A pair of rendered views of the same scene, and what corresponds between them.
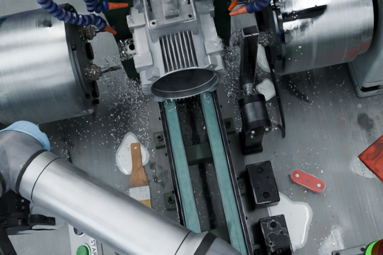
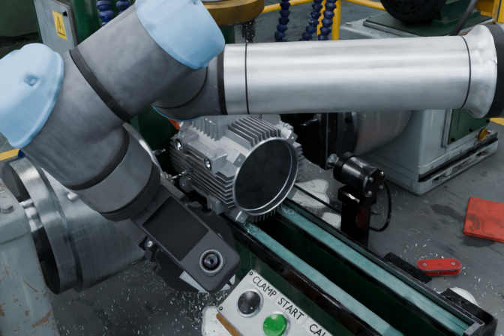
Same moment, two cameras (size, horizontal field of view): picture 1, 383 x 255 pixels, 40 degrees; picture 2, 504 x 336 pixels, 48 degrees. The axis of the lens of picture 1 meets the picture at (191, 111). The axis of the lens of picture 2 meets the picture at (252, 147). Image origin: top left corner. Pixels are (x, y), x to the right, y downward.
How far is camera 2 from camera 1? 79 cm
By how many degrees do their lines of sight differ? 46
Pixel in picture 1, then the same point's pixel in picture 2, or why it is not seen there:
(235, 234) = (423, 304)
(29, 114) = (103, 231)
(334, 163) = (448, 247)
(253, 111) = (358, 163)
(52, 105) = not seen: hidden behind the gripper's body
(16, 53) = not seen: hidden behind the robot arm
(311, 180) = (442, 262)
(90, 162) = not seen: outside the picture
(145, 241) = (421, 42)
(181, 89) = (257, 206)
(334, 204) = (482, 277)
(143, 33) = (200, 142)
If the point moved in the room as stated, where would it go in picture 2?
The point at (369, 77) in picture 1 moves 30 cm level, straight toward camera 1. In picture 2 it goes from (421, 154) to (442, 234)
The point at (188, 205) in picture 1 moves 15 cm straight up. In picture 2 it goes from (346, 300) to (350, 225)
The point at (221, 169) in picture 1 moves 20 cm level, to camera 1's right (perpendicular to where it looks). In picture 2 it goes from (353, 256) to (426, 214)
